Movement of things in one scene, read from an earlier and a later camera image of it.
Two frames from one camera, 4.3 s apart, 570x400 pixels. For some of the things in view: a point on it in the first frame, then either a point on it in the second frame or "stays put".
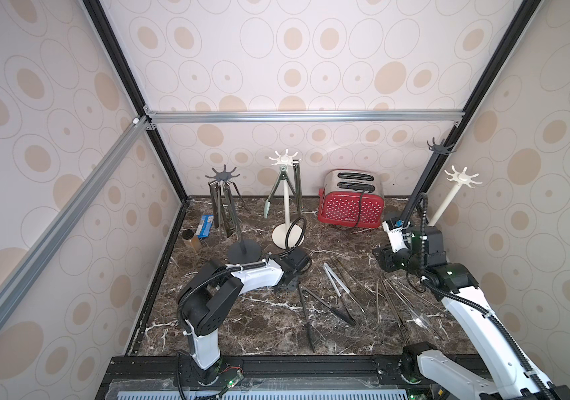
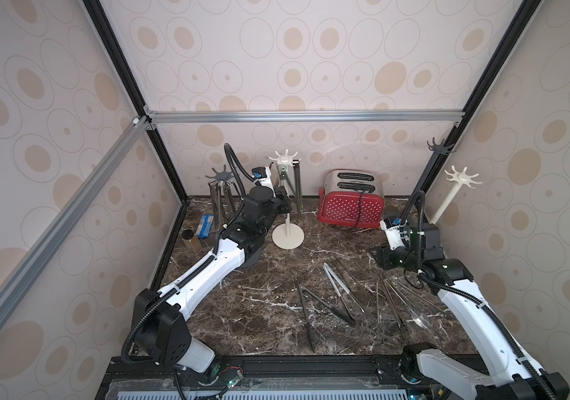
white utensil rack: [280, 235] stays put
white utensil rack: [458, 179] stays put
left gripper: [295, 284] → [279, 193]
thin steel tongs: [228, 211] stays put
